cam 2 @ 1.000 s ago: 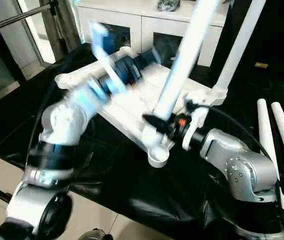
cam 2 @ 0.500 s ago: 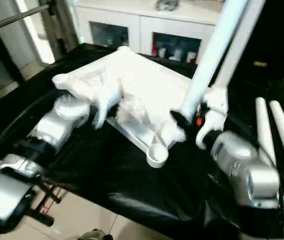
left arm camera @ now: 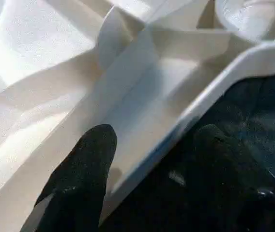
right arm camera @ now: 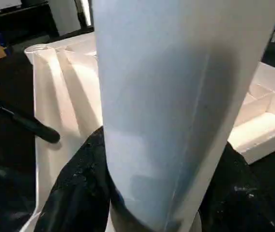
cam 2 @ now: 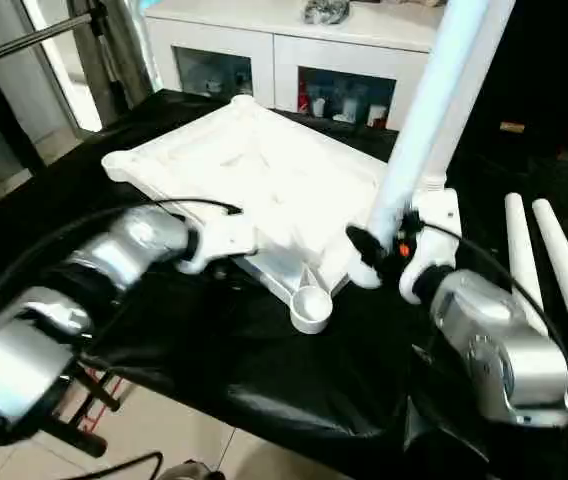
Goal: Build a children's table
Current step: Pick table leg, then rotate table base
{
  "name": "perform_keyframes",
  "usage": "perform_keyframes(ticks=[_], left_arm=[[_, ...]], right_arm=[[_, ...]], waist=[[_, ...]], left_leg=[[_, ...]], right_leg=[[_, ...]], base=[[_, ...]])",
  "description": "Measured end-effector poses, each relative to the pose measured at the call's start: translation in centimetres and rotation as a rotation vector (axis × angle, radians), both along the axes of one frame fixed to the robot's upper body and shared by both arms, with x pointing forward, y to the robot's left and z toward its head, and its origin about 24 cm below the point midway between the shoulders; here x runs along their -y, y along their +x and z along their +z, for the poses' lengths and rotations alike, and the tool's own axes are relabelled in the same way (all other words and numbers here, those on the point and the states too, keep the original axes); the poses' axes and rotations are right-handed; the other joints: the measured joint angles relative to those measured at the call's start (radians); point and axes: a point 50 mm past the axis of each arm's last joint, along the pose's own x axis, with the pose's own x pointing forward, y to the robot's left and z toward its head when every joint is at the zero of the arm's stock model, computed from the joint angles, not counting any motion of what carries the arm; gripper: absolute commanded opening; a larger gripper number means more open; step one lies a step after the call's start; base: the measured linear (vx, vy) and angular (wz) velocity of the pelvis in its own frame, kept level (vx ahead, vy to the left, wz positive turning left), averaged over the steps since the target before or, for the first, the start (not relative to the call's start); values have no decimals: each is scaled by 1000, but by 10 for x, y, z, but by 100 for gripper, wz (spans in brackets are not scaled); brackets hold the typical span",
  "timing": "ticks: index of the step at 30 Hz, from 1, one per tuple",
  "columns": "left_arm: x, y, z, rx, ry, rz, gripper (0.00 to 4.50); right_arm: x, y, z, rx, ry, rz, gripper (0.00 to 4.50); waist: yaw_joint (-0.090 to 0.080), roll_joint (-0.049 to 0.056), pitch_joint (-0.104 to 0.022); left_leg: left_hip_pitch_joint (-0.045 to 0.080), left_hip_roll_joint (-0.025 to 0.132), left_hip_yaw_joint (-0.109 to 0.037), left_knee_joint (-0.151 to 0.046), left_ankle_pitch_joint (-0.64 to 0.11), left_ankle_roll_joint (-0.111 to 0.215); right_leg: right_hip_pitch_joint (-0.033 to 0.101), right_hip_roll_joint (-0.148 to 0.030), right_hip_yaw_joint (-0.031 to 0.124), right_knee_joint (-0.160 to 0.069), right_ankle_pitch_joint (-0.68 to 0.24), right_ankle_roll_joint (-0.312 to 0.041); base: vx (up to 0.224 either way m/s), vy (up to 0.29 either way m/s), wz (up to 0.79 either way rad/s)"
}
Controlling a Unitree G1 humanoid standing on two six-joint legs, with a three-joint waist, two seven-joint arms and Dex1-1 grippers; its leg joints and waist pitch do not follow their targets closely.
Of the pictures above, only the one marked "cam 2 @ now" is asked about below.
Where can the black work mat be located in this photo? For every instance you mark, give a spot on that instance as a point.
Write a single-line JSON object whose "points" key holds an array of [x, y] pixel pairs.
{"points": [[294, 390]]}

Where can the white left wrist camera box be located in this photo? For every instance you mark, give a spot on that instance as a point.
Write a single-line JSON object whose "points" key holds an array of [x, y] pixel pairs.
{"points": [[214, 235]]}

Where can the black metal table frame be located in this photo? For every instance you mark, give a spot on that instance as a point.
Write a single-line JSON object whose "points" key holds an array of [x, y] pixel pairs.
{"points": [[84, 410]]}

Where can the grey metal rack frame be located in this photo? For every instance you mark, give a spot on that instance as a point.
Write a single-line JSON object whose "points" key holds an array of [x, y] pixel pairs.
{"points": [[34, 40]]}

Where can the small yellow label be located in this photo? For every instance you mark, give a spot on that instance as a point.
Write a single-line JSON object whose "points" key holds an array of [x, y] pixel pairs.
{"points": [[511, 127]]}

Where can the white plastic table top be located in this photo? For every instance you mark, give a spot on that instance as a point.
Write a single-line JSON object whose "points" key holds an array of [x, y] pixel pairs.
{"points": [[254, 170]]}

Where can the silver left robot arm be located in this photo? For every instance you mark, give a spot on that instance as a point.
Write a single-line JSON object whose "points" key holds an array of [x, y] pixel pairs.
{"points": [[74, 310]]}

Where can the grey crumpled bundle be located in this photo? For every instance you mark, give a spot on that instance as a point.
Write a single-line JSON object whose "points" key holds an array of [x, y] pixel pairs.
{"points": [[326, 10]]}

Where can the white glass-door cabinet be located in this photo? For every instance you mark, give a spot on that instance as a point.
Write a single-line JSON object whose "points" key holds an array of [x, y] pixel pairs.
{"points": [[264, 45]]}

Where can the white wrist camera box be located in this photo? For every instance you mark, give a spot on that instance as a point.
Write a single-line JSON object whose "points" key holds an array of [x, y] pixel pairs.
{"points": [[214, 235], [434, 235]]}

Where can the light blue plastic strip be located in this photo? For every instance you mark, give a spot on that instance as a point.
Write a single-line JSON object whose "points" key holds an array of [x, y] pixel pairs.
{"points": [[142, 30]]}

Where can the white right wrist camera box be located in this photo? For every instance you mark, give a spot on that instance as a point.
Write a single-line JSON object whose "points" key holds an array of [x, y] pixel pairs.
{"points": [[434, 235]]}

